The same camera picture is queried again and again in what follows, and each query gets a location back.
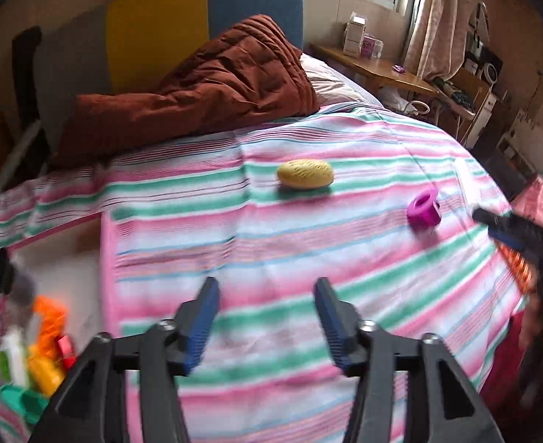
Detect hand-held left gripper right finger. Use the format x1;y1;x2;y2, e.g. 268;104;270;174
314;278;505;443

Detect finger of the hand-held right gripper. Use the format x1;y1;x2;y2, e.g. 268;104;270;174
472;207;543;254

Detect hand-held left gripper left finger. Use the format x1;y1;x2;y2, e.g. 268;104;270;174
29;277;221;443

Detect red puzzle piece block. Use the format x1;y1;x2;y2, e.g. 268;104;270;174
56;334;78;371

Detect orange linked cube blocks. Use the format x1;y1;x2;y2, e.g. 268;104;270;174
31;296;69;361

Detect pink cardboard box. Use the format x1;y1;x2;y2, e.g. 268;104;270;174
0;214;124;443

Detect green plastic toy piece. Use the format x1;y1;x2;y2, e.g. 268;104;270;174
0;383;51;425

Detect pink cloth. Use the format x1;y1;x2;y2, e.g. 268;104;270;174
513;180;543;241

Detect striped bed sheet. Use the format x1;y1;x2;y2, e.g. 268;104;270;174
0;102;535;443

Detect cluttered wooden shelf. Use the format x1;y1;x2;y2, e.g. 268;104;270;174
433;67;498;148

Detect yellow carved egg toy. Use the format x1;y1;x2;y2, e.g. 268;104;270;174
277;159;335;191

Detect yellow plastic toy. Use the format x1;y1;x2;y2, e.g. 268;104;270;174
27;346;66;398

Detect white and green plastic toy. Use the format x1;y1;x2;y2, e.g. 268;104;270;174
0;327;30;388

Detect wooden desk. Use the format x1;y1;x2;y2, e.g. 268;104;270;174
309;44;438;97

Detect beige curtain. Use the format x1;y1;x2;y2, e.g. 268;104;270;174
403;0;472;81

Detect purple box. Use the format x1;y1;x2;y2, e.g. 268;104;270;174
361;34;385;58

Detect pale pink pillow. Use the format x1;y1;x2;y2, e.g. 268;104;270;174
299;53;369;107

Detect brown quilted blanket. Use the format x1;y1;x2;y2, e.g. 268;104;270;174
52;15;320;167

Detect white carton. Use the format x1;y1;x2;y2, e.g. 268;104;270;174
343;15;367;55

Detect yellow blue grey headboard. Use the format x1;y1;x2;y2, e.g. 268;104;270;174
10;0;304;148

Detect magenta plastic ring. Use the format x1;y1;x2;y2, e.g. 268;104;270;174
406;190;440;231

